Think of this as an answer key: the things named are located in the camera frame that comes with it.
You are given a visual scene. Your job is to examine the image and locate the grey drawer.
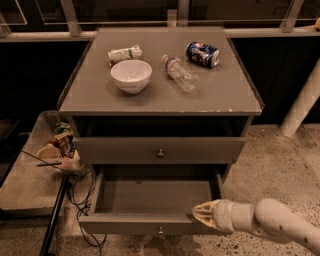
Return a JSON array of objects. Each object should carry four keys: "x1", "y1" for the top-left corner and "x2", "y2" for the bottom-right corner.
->
[
  {"x1": 79, "y1": 165, "x2": 222, "y2": 235},
  {"x1": 73, "y1": 137, "x2": 245, "y2": 164}
]

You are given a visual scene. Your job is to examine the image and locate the black cable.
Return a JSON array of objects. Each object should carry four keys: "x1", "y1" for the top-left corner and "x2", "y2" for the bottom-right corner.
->
[{"x1": 66, "y1": 169, "x2": 111, "y2": 256}]

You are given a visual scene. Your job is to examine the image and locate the white diagonal post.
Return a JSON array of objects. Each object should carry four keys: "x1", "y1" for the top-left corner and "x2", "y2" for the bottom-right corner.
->
[{"x1": 280, "y1": 59, "x2": 320, "y2": 137}]

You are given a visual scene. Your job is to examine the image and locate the blue soda can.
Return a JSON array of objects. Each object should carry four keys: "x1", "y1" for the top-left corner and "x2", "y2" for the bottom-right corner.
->
[{"x1": 186, "y1": 42, "x2": 220, "y2": 68}]

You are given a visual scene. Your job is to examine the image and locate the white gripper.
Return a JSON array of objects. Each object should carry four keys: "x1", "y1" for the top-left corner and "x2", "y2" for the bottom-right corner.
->
[{"x1": 192, "y1": 200, "x2": 247, "y2": 232}]

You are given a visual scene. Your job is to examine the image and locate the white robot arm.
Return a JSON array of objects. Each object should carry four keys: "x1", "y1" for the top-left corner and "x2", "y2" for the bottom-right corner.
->
[{"x1": 192, "y1": 198, "x2": 320, "y2": 256}]

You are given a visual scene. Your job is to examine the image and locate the clear plastic water bottle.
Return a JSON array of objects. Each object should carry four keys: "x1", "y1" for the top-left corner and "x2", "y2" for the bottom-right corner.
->
[{"x1": 162, "y1": 55, "x2": 200, "y2": 93}]

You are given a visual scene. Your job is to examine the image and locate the metal railing frame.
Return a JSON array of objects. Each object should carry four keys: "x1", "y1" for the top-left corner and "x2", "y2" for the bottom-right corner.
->
[{"x1": 0, "y1": 0, "x2": 320, "y2": 42}]

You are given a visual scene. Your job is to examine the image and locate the grey side tray table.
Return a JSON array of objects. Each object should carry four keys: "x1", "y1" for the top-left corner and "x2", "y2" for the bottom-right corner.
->
[{"x1": 0, "y1": 111, "x2": 65, "y2": 220}]

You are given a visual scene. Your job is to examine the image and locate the white bowl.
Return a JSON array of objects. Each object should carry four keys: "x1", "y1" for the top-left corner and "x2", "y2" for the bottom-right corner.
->
[{"x1": 110, "y1": 60, "x2": 152, "y2": 94}]

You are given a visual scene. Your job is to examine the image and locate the white green crushed can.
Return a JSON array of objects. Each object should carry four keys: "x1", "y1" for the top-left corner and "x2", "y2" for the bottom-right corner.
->
[{"x1": 107, "y1": 45, "x2": 143, "y2": 66}]

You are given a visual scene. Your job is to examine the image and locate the grey drawer cabinet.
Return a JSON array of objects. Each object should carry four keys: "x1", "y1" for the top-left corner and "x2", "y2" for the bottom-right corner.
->
[{"x1": 59, "y1": 27, "x2": 263, "y2": 176}]

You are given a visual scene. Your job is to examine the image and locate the grey top drawer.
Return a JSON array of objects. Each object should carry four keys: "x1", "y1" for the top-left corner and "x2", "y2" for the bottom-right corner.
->
[{"x1": 73, "y1": 137, "x2": 245, "y2": 164}]

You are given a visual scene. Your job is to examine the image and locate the pile of small objects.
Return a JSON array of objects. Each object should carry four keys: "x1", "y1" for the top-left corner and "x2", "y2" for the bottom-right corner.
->
[{"x1": 36, "y1": 122, "x2": 82, "y2": 172}]

